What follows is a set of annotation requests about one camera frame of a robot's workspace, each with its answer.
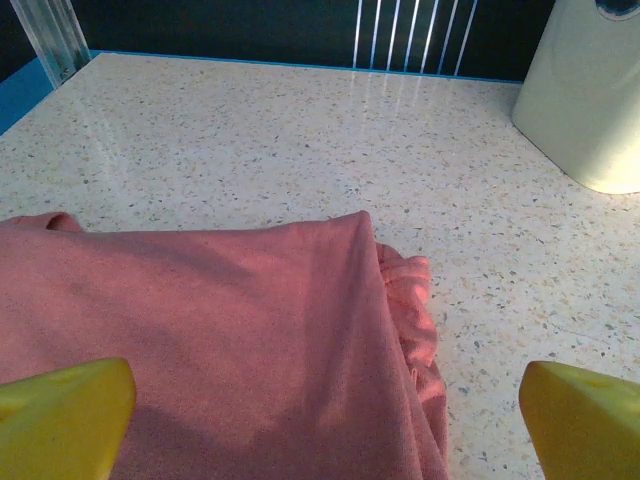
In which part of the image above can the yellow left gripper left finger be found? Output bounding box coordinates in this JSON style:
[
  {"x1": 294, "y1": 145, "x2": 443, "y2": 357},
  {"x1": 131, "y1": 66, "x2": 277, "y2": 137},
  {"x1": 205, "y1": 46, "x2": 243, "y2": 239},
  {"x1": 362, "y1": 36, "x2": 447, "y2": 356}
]
[{"x1": 0, "y1": 357, "x2": 138, "y2": 480}]

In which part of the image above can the cream knife block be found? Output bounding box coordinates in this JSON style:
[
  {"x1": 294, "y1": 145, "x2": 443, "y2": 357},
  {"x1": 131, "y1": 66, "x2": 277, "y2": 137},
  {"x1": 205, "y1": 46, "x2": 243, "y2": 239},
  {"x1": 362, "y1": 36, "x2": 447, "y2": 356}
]
[{"x1": 510, "y1": 0, "x2": 640, "y2": 195}]

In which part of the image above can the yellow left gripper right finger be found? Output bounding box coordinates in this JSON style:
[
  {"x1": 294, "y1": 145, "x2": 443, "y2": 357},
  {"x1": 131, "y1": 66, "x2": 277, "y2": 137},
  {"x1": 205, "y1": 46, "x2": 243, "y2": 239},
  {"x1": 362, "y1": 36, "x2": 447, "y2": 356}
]
[{"x1": 518, "y1": 360, "x2": 640, "y2": 480}]

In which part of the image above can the folded pink t-shirt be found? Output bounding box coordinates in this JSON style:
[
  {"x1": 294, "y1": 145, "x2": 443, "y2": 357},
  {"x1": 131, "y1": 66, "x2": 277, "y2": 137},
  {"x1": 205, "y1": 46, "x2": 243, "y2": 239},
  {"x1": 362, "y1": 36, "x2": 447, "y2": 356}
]
[{"x1": 0, "y1": 209, "x2": 450, "y2": 480}]

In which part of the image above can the aluminium rear post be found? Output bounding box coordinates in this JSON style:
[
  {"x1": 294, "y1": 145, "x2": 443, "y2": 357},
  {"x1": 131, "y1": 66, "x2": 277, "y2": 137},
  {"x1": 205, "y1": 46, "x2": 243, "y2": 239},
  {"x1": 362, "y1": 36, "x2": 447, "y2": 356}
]
[{"x1": 9, "y1": 0, "x2": 92, "y2": 86}]

